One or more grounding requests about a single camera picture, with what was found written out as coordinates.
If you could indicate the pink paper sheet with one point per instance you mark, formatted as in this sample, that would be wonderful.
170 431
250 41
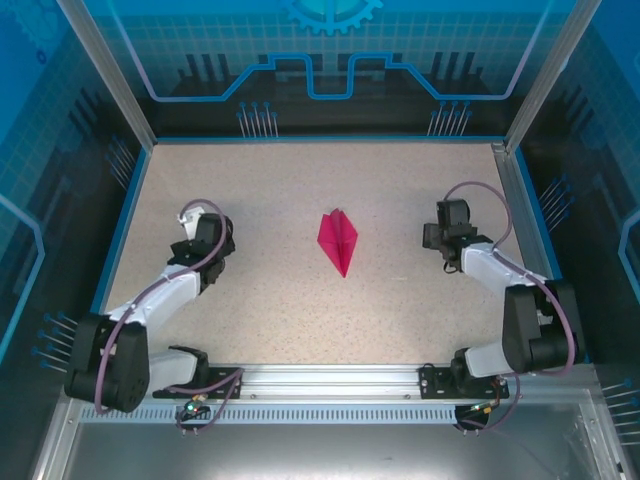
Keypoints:
340 240

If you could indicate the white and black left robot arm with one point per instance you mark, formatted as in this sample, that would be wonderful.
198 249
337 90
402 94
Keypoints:
160 295

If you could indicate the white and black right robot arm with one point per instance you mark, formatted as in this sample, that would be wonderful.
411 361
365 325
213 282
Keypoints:
495 267

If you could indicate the steel tray panel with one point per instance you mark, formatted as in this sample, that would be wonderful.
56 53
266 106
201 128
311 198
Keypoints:
320 450

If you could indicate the aluminium side rail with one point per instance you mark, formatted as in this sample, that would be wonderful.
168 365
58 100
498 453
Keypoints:
510 170

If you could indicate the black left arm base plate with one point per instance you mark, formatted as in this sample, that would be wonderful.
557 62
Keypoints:
212 392

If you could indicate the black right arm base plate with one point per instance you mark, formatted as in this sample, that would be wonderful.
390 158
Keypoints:
430 382

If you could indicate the aluminium frame post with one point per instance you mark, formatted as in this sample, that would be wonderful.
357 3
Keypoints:
552 75
107 75

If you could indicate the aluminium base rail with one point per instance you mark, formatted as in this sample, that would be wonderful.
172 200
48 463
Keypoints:
330 375

